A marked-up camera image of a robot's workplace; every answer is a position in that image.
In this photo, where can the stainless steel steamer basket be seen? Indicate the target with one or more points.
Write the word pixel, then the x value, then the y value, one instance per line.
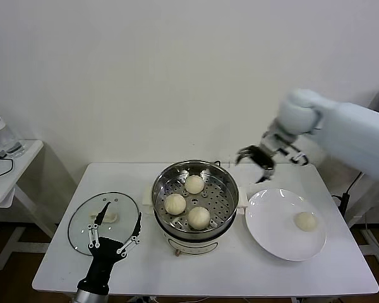
pixel 221 202

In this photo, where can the white side table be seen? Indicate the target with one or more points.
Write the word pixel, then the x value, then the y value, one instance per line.
pixel 22 164

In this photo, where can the small grey device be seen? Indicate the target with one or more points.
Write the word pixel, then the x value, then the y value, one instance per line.
pixel 15 147

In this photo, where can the white steamed baozi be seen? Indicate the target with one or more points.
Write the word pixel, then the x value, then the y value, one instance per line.
pixel 194 184
pixel 198 218
pixel 174 204
pixel 306 221

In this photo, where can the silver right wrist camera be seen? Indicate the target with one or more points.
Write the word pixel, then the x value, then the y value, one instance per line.
pixel 300 158

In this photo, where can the white round plate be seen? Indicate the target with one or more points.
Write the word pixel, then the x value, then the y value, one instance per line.
pixel 271 227

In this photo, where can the clear bottle with white cap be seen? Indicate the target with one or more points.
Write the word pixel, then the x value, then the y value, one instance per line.
pixel 3 132

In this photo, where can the white electric pot base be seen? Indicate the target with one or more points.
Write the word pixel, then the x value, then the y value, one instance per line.
pixel 189 245

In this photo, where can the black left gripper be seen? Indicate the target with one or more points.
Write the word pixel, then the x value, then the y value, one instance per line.
pixel 103 252

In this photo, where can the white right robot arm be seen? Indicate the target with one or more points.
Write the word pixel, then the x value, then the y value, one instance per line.
pixel 344 135

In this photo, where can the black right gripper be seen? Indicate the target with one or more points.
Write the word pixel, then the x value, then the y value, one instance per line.
pixel 264 156

